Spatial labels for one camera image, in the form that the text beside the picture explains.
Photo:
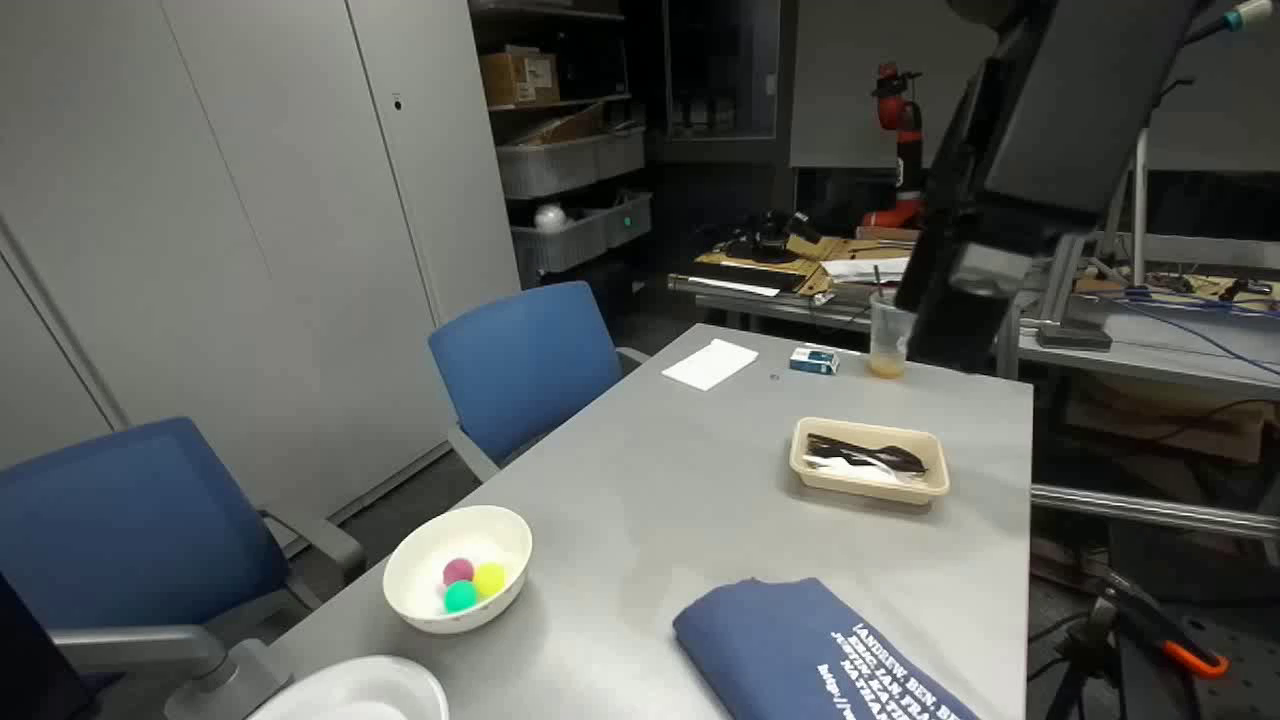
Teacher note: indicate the blue printed T-shirt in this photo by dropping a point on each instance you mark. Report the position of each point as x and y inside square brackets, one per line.
[786, 654]

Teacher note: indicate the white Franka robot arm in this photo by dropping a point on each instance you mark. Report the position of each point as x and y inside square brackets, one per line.
[1083, 104]

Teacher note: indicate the white paper sheet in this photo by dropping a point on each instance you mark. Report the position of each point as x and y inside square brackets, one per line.
[711, 367]

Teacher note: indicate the blue office chair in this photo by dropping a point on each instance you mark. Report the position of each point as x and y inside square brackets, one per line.
[123, 523]
[524, 363]

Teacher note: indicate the grey storage bin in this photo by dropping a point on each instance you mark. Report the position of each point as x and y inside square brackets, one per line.
[567, 160]
[586, 242]

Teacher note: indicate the grey background workbench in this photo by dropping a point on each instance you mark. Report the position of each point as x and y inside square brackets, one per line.
[764, 299]

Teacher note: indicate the white round object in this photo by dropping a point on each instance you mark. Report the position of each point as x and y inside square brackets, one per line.
[550, 217]

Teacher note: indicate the small blue box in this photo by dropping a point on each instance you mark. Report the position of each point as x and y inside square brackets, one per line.
[813, 363]

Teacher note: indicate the brown cardboard sheet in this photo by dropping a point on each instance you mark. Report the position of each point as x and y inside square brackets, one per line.
[801, 251]

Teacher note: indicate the black plastic cutlery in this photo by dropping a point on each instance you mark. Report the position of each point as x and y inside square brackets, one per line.
[867, 448]

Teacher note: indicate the clear plastic cup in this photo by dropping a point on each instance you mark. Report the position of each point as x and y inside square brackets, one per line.
[888, 346]

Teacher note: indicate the beige plastic tray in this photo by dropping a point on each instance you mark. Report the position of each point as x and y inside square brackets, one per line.
[867, 489]

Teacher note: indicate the yellow ball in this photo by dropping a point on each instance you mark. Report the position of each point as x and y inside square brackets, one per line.
[495, 579]

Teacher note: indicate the pink ball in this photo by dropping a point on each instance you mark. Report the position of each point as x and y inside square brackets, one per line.
[458, 571]

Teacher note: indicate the green ball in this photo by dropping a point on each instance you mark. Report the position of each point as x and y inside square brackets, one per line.
[463, 597]

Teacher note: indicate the white bowl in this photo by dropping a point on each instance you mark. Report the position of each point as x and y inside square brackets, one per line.
[426, 567]

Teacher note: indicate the brown cardboard box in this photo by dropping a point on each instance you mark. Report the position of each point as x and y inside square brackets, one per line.
[520, 77]

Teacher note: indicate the grey cabinet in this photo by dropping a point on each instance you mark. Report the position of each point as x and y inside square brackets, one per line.
[242, 200]

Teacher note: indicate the white plate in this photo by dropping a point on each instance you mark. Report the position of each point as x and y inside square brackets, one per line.
[352, 692]

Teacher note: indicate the aluminium profile beam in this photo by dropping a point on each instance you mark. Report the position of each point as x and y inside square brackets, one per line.
[1144, 508]

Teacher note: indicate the black tripod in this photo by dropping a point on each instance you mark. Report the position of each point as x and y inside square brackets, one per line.
[1086, 654]

